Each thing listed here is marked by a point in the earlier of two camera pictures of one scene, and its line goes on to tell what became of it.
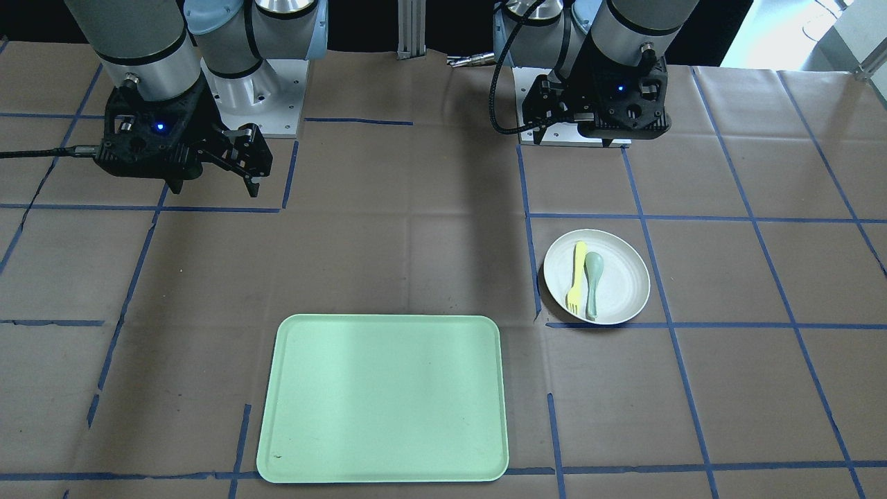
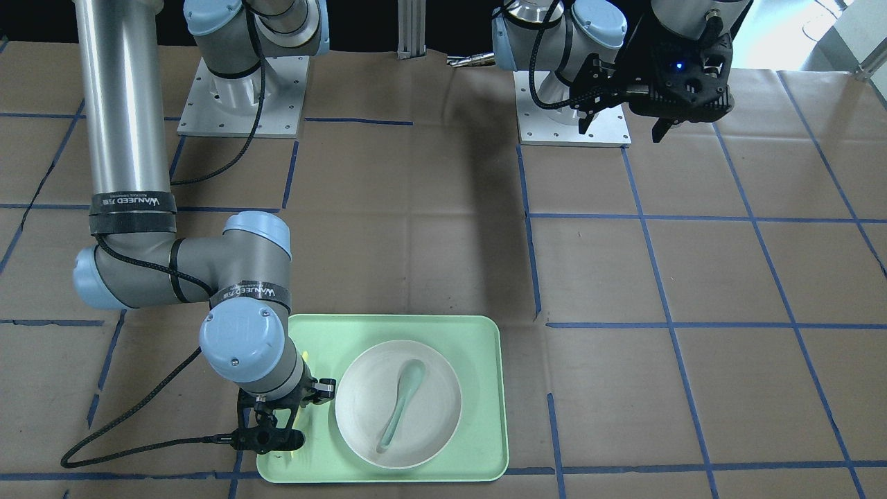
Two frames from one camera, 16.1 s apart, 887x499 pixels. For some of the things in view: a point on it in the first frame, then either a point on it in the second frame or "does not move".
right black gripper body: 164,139 → 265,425
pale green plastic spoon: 594,265 → 411,378
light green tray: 380,398 does not move
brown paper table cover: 136,317 does not move
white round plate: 596,275 → 366,396
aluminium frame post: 411,41 does not move
